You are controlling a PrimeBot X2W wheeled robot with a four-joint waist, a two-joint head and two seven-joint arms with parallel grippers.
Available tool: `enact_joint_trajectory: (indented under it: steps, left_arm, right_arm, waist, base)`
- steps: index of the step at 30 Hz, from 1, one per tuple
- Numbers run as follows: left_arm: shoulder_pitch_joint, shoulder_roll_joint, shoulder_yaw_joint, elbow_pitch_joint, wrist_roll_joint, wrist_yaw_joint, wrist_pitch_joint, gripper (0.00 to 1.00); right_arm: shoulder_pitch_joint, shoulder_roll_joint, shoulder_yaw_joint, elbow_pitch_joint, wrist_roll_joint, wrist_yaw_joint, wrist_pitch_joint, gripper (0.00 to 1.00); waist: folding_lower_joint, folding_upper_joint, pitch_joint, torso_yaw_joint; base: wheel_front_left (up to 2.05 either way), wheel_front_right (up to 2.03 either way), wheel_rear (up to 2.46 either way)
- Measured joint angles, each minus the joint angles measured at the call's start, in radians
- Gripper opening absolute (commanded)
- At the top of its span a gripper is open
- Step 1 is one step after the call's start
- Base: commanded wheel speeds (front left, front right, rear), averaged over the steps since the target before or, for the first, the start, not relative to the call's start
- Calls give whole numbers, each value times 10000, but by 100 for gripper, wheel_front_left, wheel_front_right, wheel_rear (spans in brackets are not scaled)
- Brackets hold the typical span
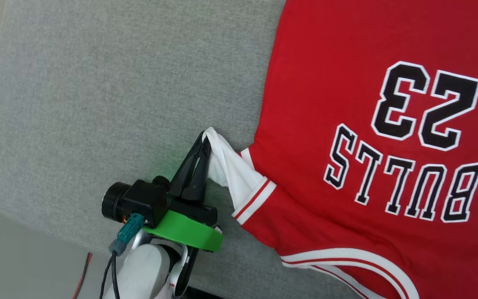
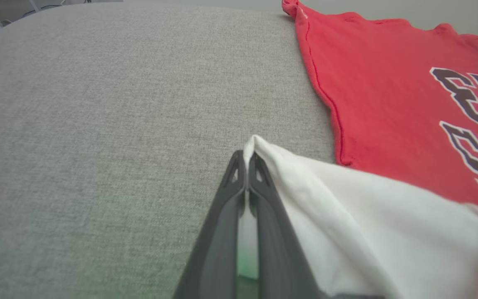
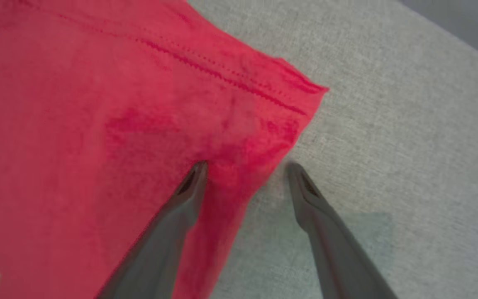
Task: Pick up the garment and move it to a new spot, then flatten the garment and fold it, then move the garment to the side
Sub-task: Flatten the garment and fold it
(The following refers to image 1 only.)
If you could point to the red Bulls basketball jersey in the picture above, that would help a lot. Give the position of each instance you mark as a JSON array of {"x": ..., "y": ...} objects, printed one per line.
[{"x": 326, "y": 83}]

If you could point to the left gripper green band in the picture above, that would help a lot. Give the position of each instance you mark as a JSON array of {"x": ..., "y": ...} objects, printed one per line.
[{"x": 185, "y": 230}]

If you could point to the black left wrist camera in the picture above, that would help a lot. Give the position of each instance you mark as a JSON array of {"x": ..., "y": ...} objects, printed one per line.
[{"x": 139, "y": 199}]

